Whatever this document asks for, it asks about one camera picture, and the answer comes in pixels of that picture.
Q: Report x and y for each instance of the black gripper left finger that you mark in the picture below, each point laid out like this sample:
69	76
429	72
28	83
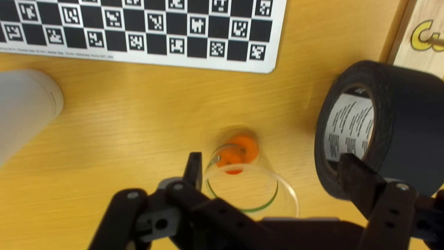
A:
193	168

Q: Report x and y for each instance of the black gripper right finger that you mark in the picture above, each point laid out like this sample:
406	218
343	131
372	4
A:
356	178

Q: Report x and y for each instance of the clear plastic cup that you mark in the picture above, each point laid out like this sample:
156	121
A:
250	189

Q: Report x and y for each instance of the white paper cup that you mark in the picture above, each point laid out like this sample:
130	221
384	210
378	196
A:
23	111

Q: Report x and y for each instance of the black tape roll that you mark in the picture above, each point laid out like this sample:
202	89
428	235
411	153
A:
407	120

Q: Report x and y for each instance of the black white calibration board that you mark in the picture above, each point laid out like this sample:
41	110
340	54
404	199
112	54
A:
139	22

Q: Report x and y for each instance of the wooden number puzzle board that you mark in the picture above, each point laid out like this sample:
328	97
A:
425	28

